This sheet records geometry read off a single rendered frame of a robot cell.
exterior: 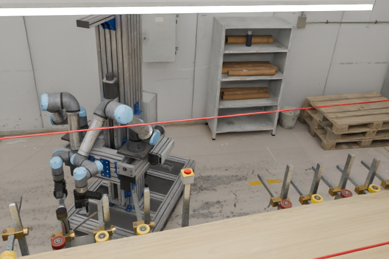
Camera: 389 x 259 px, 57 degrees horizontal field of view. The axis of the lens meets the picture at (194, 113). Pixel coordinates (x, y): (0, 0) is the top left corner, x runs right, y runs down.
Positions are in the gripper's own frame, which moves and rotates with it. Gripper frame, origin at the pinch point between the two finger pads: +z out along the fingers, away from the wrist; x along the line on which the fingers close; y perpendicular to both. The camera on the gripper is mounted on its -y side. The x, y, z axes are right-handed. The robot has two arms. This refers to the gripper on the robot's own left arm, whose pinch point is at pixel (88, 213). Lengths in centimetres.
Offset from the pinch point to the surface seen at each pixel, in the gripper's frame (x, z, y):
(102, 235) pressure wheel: 21.2, -0.3, -7.7
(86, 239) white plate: 8.5, 14.3, 2.7
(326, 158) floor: -128, 91, -290
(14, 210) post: 12.5, -22.7, 38.3
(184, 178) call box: 14, -29, -59
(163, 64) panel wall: -247, -2, -101
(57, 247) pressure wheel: 22.6, 1.0, 18.3
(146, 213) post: 12.4, -4.1, -35.9
